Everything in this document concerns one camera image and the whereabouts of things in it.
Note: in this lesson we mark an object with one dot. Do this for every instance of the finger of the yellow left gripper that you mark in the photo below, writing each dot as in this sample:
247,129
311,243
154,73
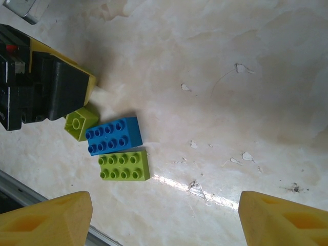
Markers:
69,87

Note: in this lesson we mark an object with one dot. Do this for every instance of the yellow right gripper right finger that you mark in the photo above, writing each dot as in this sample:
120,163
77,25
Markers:
261,220

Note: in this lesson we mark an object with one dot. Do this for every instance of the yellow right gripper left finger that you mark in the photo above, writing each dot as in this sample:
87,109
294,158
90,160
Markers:
51,223

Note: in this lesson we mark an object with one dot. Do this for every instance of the small green two-by-two lego brick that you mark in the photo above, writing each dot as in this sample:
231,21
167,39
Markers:
87,115

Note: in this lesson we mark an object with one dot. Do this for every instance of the blue two-by-four lego brick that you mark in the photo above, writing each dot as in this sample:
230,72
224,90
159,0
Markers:
133,133

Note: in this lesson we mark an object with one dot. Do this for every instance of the green two-by-four lego brick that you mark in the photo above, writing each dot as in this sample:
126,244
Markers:
118,167

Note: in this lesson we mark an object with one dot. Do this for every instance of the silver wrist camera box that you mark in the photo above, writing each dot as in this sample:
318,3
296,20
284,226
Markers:
25,10

